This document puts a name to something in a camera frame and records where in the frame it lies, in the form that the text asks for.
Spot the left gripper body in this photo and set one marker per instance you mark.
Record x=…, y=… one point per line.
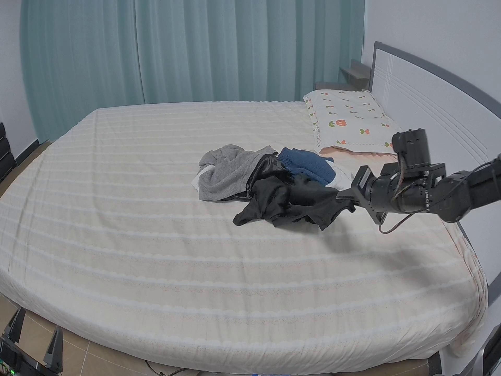
x=27, y=368

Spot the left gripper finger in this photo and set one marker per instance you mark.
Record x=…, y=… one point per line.
x=54, y=351
x=16, y=327

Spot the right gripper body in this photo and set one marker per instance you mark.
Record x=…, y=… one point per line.
x=385, y=194

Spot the black T-shirt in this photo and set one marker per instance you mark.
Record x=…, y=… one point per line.
x=309, y=200

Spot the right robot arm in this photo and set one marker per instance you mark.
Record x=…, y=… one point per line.
x=469, y=190

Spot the pile of clothes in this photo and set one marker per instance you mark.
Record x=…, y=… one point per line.
x=231, y=170

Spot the bed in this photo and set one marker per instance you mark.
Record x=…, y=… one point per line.
x=156, y=217

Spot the white printed pillow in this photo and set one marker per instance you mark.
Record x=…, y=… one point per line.
x=352, y=116

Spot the grey bedside table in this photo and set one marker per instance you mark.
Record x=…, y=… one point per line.
x=358, y=73

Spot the black chest of drawers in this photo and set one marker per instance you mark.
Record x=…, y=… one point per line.
x=6, y=151

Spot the blue-green curtain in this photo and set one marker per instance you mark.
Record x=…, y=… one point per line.
x=78, y=53
x=254, y=33

